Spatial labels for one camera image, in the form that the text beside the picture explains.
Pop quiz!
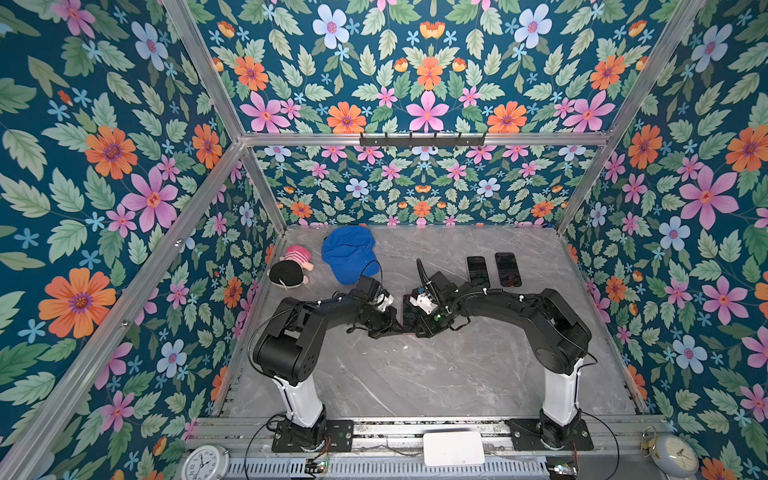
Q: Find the black phone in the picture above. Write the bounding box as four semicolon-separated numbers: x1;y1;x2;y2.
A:
466;256;491;288
402;294;422;335
494;252;522;288

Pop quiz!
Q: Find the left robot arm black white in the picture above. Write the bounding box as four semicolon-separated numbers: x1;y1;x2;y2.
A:
249;276;402;451

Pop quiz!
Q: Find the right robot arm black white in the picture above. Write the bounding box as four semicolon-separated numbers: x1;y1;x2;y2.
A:
403;272;592;450

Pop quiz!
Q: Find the blue baseball cap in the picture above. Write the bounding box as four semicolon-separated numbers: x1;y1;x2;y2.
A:
321;226;381;285

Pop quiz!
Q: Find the plush doll pink hat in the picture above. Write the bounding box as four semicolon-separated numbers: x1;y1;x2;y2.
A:
268;245;314;289

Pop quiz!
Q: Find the white round clock left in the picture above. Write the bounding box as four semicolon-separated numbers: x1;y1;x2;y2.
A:
181;444;230;480

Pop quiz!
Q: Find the cream alarm clock right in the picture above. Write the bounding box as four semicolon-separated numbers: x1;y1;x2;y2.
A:
641;426;699;478

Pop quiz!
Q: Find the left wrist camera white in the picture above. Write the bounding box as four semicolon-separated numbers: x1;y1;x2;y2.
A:
372;289;394;312

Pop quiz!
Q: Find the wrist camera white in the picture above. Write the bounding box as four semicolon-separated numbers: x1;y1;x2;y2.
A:
410;287;438;315
372;289;394;312

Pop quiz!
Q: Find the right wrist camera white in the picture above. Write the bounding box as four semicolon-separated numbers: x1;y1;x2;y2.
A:
410;287;438;315

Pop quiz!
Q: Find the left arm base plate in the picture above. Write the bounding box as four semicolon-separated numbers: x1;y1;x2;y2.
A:
271;419;355;453

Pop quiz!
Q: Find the white box on rail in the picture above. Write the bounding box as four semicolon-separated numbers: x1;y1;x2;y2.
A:
422;430;485;467

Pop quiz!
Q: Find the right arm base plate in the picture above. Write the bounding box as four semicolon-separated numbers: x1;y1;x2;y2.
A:
504;414;594;451

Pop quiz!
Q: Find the black hook bar on frame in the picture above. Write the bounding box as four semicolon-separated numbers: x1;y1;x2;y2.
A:
358;132;486;149

